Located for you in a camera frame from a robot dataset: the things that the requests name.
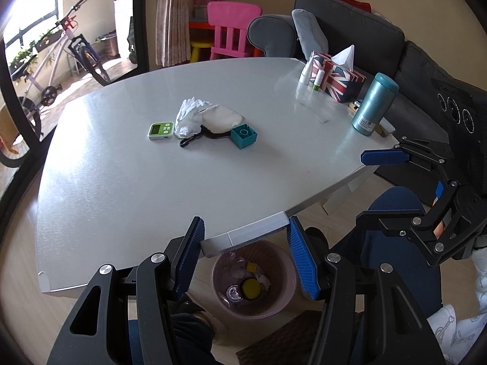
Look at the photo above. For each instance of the yellow round zip case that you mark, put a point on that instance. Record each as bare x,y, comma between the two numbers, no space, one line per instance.
250,289

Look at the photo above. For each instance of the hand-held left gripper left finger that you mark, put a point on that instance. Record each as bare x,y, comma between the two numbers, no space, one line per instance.
188,258

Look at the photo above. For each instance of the white cream tube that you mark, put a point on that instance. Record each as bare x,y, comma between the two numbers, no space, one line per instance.
305,72

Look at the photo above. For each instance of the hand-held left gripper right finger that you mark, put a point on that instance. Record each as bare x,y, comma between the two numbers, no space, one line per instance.
302,262

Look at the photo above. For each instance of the striped curtain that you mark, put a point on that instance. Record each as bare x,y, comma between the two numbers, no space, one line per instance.
169,15

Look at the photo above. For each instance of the small gold black object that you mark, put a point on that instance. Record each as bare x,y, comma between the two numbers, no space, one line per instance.
354,106

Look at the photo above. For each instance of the grey sofa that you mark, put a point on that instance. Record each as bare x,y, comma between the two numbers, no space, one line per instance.
380,38

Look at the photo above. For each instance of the small white box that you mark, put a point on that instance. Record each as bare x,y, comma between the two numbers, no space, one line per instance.
385,128

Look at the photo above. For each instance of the white tissue sheet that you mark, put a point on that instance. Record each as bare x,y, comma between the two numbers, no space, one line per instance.
344,59

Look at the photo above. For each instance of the person's black right shoe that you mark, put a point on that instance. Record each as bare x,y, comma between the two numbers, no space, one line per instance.
317,237

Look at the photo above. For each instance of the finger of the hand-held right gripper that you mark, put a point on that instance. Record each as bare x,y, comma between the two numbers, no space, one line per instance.
384,156
392,226

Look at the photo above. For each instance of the yellow child stool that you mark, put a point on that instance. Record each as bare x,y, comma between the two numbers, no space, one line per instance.
199,49

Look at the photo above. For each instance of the pink trash bin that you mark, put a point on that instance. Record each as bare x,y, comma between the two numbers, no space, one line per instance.
276,262

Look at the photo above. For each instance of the pink storage box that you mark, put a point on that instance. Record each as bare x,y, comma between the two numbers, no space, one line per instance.
207,2

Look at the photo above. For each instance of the yellow toy block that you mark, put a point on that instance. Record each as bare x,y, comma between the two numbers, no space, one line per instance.
251,267

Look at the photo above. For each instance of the teal toy block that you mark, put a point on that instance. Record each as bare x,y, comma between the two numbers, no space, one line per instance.
243,137

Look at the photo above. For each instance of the potted plants row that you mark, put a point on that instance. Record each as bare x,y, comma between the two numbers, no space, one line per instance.
34,47

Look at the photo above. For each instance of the teal thermos bottle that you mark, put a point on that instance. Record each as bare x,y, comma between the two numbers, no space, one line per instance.
374,104

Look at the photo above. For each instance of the light grey cushion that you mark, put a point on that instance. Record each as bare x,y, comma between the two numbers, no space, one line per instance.
312,32

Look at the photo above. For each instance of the black sliding door frame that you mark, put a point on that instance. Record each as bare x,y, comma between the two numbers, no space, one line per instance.
140,19

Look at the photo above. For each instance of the small bottle green cap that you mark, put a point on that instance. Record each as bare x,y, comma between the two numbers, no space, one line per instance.
317,81

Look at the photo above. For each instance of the cardboard box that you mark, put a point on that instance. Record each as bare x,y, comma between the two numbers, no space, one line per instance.
5,123

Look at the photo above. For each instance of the clear round plastic lid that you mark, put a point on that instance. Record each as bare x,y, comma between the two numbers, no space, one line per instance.
234,293

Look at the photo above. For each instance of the person's right hand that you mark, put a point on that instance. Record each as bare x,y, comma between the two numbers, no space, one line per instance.
438,229

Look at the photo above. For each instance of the pink child chair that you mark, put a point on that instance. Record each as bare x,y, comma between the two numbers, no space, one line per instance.
232,26

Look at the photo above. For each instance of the white printed shirt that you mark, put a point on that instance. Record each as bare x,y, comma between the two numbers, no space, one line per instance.
456,330

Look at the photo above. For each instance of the white bicycle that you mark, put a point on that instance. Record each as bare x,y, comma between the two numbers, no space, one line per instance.
49,72

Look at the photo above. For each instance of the flag print tissue box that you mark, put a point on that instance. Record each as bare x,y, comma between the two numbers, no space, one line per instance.
340,80

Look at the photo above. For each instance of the white fabric pouch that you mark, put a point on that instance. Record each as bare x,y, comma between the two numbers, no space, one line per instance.
220,118

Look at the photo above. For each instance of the red child table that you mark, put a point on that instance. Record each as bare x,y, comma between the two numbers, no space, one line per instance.
199,26

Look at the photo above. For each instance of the brown floor mat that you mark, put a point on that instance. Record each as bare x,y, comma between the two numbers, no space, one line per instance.
281,338

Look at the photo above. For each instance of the person's beige left shoe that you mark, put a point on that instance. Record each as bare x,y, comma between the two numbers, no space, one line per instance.
213,322

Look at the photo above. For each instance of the green digital timer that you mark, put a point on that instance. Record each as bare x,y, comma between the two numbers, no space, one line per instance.
160,130

